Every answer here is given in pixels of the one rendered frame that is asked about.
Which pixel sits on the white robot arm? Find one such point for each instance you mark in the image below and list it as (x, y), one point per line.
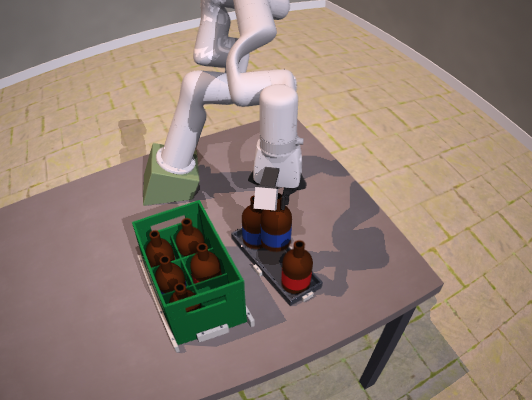
(278, 101)

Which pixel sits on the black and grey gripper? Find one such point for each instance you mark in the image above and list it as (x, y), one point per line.
(289, 164)

